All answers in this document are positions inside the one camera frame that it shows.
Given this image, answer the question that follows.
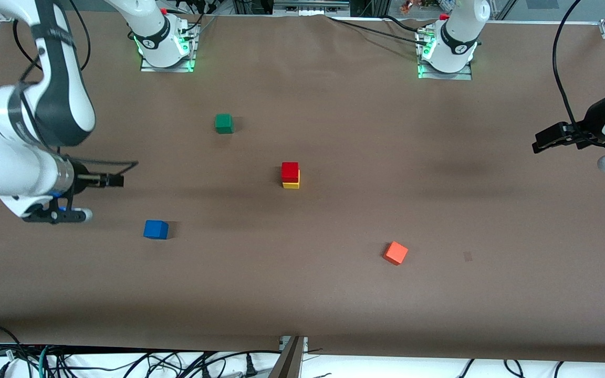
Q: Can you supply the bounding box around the blue block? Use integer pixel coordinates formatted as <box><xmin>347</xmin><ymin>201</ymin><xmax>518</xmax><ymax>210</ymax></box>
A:
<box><xmin>143</xmin><ymin>219</ymin><xmax>169</xmax><ymax>240</ymax></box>

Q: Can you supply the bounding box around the colourful clutter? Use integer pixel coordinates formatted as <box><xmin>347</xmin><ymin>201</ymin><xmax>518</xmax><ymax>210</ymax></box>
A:
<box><xmin>398</xmin><ymin>0</ymin><xmax>458</xmax><ymax>15</ymax></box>

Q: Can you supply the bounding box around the orange block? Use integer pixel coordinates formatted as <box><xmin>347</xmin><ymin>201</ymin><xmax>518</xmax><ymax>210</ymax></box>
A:
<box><xmin>383</xmin><ymin>241</ymin><xmax>409</xmax><ymax>266</ymax></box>

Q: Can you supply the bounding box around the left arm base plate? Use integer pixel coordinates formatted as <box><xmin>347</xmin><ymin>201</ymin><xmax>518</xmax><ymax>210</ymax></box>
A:
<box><xmin>416</xmin><ymin>27</ymin><xmax>474</xmax><ymax>81</ymax></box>

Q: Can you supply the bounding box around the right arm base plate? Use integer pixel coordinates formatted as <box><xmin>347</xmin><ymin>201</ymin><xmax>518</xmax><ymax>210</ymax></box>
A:
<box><xmin>140</xmin><ymin>21</ymin><xmax>199</xmax><ymax>73</ymax></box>

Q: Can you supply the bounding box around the black cable across table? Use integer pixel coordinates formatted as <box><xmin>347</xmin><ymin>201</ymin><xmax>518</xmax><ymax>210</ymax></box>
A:
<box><xmin>326</xmin><ymin>15</ymin><xmax>432</xmax><ymax>45</ymax></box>

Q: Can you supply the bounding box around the black cable with plug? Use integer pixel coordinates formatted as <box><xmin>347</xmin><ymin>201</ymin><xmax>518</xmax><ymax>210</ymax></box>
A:
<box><xmin>176</xmin><ymin>351</ymin><xmax>282</xmax><ymax>378</ymax></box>

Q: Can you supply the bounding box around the metal bracket post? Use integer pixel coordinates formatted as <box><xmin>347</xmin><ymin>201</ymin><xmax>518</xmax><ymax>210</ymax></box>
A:
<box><xmin>268</xmin><ymin>336</ymin><xmax>309</xmax><ymax>378</ymax></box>

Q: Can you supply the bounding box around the aluminium rail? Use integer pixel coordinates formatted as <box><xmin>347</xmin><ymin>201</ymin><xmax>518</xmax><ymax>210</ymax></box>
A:
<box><xmin>273</xmin><ymin>0</ymin><xmax>351</xmax><ymax>15</ymax></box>

